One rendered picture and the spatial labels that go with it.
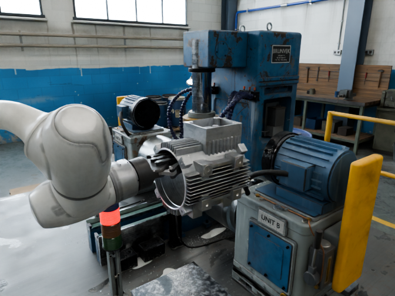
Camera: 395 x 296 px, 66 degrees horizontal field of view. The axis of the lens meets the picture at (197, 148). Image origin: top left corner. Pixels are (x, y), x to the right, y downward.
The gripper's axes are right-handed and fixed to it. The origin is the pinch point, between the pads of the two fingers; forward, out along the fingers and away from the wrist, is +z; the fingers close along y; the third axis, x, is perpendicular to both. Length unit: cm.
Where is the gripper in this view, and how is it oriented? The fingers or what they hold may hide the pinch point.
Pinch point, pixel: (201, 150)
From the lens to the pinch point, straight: 81.4
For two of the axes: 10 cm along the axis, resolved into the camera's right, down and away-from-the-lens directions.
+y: -5.9, -2.5, 7.7
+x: 0.9, 9.3, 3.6
